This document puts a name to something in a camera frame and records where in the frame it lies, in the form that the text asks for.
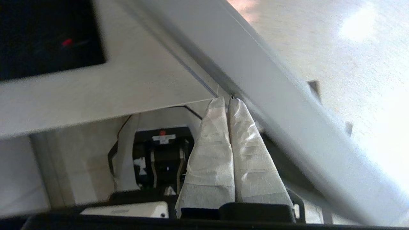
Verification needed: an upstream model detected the black induction cooktop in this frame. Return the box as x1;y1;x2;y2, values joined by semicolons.
0;0;107;82

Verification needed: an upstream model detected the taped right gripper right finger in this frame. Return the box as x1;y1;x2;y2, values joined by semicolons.
228;98;295;211

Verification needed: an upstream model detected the white robot chassis panel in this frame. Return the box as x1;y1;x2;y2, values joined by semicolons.
80;201;169;219

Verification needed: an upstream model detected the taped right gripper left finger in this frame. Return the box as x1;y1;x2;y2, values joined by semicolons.
175;97;236;219

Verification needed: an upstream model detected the black robot base unit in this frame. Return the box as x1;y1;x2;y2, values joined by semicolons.
132;126;196;196

